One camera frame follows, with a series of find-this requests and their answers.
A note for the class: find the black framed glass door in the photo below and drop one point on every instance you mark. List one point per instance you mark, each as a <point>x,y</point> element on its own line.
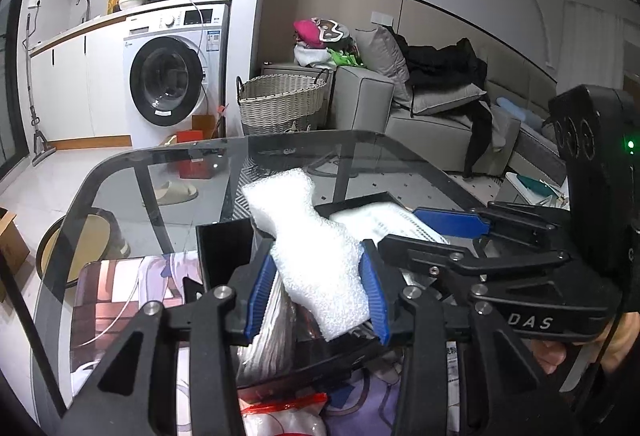
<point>7,115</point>

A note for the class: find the floor mop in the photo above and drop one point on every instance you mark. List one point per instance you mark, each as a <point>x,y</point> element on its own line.
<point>35,115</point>

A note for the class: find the white base cabinets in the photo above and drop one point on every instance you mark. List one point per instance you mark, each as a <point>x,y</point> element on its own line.
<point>75,85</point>

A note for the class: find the round yellow stool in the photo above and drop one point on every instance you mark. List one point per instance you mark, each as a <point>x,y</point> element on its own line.
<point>75,246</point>

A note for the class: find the black box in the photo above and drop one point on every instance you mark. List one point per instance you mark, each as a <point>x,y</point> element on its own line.
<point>220,251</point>

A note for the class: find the red strip zip bag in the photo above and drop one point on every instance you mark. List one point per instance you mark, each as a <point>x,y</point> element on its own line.
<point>280,421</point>

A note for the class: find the kitchen faucet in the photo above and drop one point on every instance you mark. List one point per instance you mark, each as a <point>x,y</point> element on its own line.
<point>84,5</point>

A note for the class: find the white washing machine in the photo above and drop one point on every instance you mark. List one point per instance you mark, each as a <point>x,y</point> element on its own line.
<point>170,80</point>

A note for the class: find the white printed packet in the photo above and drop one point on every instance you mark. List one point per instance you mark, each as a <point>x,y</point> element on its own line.
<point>452,366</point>

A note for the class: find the person's right hand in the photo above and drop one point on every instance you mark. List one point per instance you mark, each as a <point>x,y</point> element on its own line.
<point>625,341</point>

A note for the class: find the face print cushion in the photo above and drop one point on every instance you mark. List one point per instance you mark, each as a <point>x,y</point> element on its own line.
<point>332,29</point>

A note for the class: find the pink cloth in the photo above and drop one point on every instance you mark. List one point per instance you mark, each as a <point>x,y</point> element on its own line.
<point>306,31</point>

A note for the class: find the printed desk mat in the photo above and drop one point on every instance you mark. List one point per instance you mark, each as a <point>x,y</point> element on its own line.
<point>125,281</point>

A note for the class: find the white foam sheet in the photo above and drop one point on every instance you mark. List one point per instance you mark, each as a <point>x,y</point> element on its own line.
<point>310,256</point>

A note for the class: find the wall outlet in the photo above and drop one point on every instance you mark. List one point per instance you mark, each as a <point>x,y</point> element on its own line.
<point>381,18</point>

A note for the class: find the grey sofa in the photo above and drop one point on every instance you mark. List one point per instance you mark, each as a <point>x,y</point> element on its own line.
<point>425,140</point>

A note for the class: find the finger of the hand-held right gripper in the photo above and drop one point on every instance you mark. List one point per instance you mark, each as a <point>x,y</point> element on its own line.
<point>450,222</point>
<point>425,256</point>

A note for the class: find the red box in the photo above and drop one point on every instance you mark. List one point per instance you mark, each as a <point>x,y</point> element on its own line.
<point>195,155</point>

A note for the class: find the yellow bottle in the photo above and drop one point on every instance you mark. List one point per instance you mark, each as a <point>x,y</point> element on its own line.
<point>112,3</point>

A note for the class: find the cardboard box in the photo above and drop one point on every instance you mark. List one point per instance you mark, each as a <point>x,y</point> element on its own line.
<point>12,246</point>

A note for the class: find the white bowl red lid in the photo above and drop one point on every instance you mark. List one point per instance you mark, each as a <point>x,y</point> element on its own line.
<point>131,1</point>

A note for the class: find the wicker laundry basket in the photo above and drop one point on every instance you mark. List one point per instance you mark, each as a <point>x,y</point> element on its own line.
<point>280,103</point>

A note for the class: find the light blue bolster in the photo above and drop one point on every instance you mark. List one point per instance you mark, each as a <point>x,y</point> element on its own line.
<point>517,110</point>

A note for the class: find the green bag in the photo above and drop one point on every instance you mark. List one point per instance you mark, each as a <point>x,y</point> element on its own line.
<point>345,58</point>

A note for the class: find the upright grey pillow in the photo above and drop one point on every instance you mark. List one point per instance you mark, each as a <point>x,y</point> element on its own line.
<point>382,60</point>

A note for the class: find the white cloth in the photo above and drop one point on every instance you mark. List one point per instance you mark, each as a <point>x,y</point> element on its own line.
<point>312,55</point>

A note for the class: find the flat grey cushion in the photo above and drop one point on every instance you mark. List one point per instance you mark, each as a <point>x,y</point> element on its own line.
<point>440,98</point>

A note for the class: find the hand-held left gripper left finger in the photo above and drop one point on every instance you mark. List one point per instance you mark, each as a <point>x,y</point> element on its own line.
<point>260,301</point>

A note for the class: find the beige slipper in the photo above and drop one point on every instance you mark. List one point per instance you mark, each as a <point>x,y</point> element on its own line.
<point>175,193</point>

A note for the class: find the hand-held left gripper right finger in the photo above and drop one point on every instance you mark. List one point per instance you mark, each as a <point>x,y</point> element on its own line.
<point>375,296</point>

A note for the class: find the black jacket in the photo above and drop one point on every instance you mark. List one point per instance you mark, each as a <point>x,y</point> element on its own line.
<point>440,60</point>

